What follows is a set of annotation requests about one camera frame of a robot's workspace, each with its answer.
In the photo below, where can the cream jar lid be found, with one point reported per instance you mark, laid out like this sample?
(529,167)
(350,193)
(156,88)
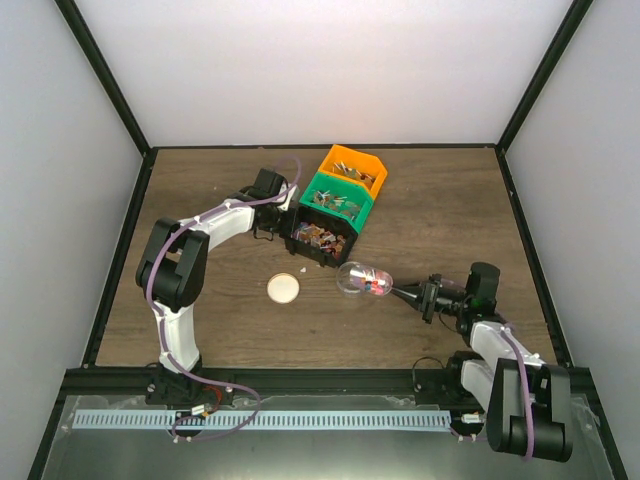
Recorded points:
(283,288)

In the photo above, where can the light blue slotted rail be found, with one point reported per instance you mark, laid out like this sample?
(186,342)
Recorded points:
(418,421)

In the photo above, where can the green candy bin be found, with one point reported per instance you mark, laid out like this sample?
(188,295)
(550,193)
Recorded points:
(340,198)

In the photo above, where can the black front frame beam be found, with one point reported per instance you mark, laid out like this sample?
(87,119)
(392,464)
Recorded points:
(172,388)

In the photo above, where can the orange candy bin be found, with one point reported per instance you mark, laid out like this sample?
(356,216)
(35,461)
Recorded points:
(355,167)

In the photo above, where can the black candy bin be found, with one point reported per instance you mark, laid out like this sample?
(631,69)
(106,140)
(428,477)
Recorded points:
(322,237)

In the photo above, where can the clear plastic jar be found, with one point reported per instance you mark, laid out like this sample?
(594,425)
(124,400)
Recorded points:
(351,278)

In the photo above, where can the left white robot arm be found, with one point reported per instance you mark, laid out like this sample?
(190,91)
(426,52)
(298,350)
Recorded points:
(172,269)

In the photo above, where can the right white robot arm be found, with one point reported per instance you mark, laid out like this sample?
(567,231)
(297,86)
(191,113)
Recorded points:
(527,401)

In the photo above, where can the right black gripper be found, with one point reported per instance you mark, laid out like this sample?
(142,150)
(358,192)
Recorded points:
(418,290)

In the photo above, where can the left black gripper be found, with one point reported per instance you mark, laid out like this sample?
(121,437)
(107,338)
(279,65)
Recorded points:
(287,227)

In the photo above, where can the metal scoop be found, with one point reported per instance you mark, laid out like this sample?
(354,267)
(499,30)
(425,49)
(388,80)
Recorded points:
(379,282)

